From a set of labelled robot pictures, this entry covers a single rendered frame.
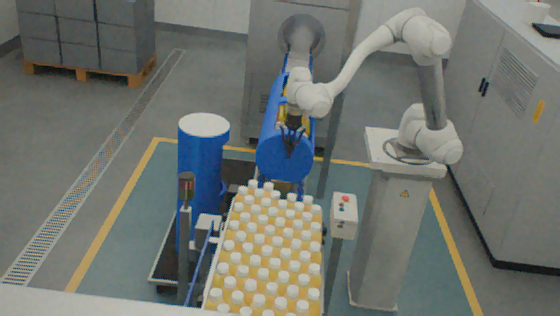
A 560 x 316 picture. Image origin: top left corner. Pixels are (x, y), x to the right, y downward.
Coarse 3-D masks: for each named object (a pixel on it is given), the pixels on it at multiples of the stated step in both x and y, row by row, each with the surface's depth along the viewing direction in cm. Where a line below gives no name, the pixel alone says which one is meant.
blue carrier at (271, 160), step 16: (272, 96) 294; (272, 112) 269; (272, 128) 250; (272, 144) 245; (304, 144) 243; (256, 160) 250; (272, 160) 249; (288, 160) 248; (304, 160) 248; (272, 176) 254; (288, 176) 253; (304, 176) 252
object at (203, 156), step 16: (192, 144) 275; (208, 144) 275; (192, 160) 280; (208, 160) 280; (208, 176) 286; (208, 192) 291; (224, 192) 304; (176, 208) 309; (192, 208) 296; (208, 208) 297; (176, 224) 313; (192, 224) 302; (176, 240) 318; (192, 240) 307
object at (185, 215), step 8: (184, 216) 204; (184, 224) 206; (184, 232) 208; (184, 240) 210; (184, 248) 212; (184, 256) 214; (184, 264) 216; (184, 272) 219; (184, 280) 221; (184, 288) 223; (184, 296) 225; (184, 304) 228
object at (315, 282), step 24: (264, 240) 200; (288, 240) 200; (312, 240) 205; (240, 264) 185; (264, 264) 189; (288, 264) 189; (240, 288) 179; (264, 288) 178; (288, 312) 169; (312, 312) 173
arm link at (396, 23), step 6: (402, 12) 229; (408, 12) 227; (414, 12) 225; (420, 12) 227; (396, 18) 227; (402, 18) 224; (408, 18) 222; (390, 24) 227; (396, 24) 225; (402, 24) 223; (396, 30) 226; (396, 36) 227; (396, 42) 231; (402, 42) 229
